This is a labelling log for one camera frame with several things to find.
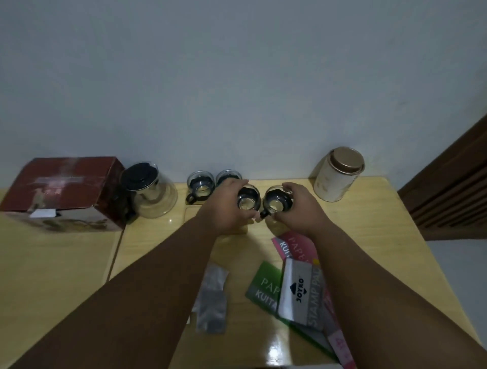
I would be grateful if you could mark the person's right hand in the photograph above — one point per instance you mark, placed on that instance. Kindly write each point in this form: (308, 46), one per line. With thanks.
(306, 214)

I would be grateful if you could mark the person's left hand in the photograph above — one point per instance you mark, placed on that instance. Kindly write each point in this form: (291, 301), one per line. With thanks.
(218, 209)

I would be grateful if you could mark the person's right thumb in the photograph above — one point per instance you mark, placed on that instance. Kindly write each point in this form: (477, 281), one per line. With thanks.
(277, 218)

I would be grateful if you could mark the person's left thumb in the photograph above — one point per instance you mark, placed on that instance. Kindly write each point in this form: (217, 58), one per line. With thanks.
(252, 217)

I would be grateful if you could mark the person's left forearm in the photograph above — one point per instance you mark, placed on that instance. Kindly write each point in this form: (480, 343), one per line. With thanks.
(144, 289)

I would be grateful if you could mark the person's right forearm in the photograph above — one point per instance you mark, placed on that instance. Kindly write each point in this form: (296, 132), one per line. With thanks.
(376, 304)

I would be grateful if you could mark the pink receipt book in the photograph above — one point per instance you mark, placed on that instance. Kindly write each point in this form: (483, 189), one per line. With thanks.
(298, 243)

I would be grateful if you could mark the green receipt book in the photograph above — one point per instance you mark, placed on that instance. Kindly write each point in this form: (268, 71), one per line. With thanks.
(264, 285)

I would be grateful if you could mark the white tin with gold lid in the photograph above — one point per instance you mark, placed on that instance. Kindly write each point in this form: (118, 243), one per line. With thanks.
(336, 176)

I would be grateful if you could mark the grey stamp pad box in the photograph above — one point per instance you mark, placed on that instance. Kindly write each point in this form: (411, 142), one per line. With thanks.
(300, 292)

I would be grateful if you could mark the silver foil packet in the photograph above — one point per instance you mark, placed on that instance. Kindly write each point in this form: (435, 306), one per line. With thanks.
(213, 300)

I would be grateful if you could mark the glass teapot with black lid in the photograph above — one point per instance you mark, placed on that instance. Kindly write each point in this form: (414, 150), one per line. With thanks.
(150, 194)

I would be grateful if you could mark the dark brown wooden door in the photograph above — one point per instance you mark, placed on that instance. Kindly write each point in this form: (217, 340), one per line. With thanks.
(452, 194)

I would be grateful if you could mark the dark red cardboard box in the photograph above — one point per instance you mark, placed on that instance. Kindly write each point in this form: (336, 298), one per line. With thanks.
(68, 190)

